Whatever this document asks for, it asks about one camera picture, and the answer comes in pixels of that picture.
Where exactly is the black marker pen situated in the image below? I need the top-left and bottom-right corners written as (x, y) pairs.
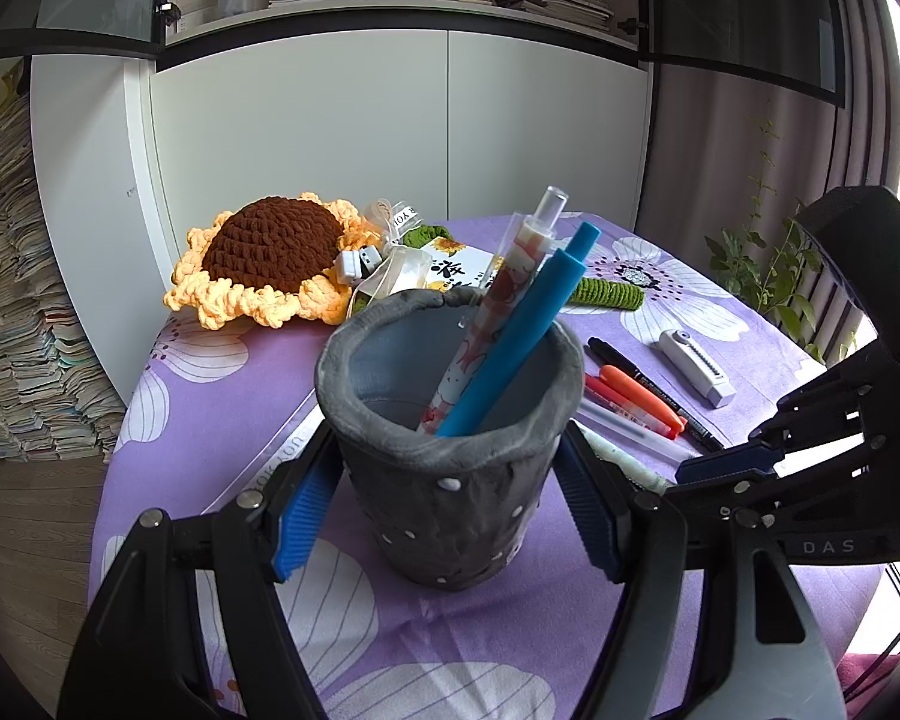
top-left (587, 337), bottom-right (725, 452)

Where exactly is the white correction tape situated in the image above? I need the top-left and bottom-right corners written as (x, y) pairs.
top-left (656, 328), bottom-right (736, 408)

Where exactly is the orange marker pen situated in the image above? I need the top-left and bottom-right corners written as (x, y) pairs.
top-left (598, 364), bottom-right (686, 439)

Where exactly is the clear transparent pen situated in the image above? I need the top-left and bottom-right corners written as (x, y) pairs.
top-left (577, 400), bottom-right (699, 465)

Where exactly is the red gel pen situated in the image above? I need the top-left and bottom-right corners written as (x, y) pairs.
top-left (585, 374), bottom-right (678, 440)

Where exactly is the blue pen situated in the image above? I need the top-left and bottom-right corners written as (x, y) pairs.
top-left (436, 223), bottom-right (600, 437)

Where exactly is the pink patterned pen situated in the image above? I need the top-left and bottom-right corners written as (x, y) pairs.
top-left (418, 185), bottom-right (569, 434)

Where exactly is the green white pen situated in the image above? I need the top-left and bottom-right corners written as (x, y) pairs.
top-left (575, 421), bottom-right (673, 494)

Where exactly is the purple floral tablecloth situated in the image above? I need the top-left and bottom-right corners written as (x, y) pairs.
top-left (85, 209), bottom-right (883, 720)

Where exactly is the green potted plant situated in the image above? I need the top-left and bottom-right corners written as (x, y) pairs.
top-left (704, 112), bottom-right (860, 366)

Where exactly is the grey curtain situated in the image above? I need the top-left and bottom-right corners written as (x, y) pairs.
top-left (635, 0), bottom-right (900, 263)

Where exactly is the pile of stacked papers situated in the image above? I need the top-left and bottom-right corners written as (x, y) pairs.
top-left (0, 94), bottom-right (125, 461)

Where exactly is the white sunflower greeting card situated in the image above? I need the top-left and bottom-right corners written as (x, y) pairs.
top-left (422, 236), bottom-right (502, 291)

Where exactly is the silver ribbon bow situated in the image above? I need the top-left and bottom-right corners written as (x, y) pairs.
top-left (346, 199), bottom-right (434, 317)

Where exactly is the crochet sunflower with green stem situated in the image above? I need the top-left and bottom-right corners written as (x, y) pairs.
top-left (162, 190), bottom-right (647, 334)

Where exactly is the white bookshelf cabinet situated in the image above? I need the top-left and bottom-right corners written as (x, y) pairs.
top-left (30, 0), bottom-right (649, 397)

